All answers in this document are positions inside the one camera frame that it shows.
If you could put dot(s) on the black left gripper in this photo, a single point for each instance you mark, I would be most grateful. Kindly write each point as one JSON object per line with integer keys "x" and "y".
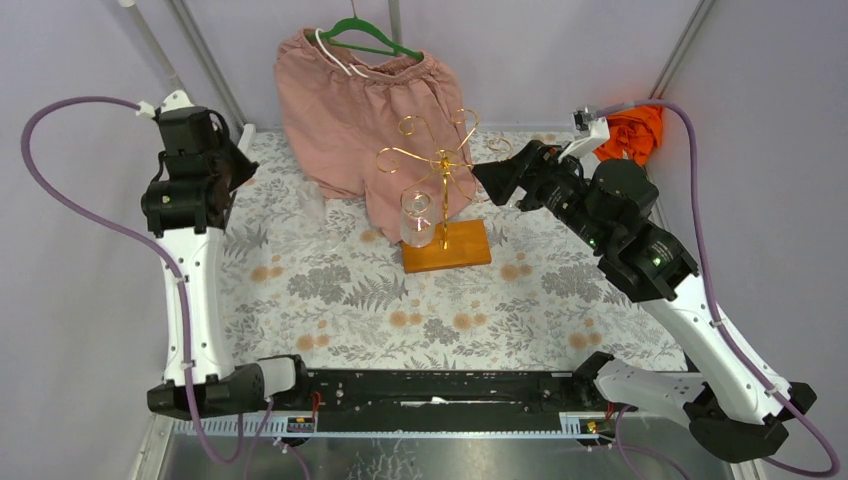
{"x": 234, "y": 169}

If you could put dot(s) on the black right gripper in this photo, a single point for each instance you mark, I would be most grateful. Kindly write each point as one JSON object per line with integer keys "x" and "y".
{"x": 530, "y": 170}

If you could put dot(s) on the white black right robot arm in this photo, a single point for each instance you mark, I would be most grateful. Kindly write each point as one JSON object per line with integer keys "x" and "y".
{"x": 728, "y": 411}

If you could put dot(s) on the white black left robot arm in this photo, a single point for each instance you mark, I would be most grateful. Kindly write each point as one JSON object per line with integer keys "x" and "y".
{"x": 200, "y": 378}

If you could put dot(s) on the orange wooden rack base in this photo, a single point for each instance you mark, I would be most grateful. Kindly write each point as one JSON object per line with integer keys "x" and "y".
{"x": 462, "y": 244}

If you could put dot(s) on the pink shorts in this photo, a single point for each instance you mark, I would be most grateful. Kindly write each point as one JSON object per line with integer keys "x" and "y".
{"x": 369, "y": 131}

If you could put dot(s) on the orange cloth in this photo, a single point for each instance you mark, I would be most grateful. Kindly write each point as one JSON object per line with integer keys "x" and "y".
{"x": 634, "y": 134}

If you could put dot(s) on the floral table mat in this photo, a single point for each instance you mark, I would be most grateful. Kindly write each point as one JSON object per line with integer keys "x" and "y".
{"x": 336, "y": 292}

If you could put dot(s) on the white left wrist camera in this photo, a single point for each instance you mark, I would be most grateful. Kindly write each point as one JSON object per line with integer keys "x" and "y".
{"x": 176, "y": 100}

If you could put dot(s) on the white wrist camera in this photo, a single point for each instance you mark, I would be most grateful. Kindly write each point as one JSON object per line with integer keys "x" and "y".
{"x": 176, "y": 100}
{"x": 592, "y": 131}

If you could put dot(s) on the gold wire glass rack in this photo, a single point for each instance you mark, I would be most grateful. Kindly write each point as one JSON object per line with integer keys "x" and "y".
{"x": 443, "y": 163}

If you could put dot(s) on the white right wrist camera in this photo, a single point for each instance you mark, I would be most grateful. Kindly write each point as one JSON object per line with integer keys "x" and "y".
{"x": 592, "y": 131}

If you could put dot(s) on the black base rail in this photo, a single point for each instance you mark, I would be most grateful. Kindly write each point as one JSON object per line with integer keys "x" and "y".
{"x": 443, "y": 401}

